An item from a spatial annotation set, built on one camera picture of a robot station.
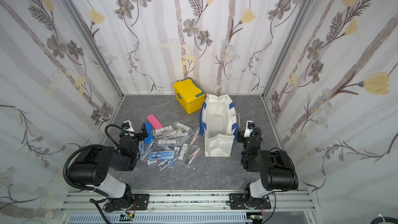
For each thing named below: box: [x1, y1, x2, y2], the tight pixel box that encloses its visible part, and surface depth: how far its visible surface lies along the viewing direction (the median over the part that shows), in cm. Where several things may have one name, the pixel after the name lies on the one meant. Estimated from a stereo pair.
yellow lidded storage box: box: [173, 77, 206, 115], surface depth 107 cm
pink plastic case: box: [146, 114, 164, 130], surface depth 106 cm
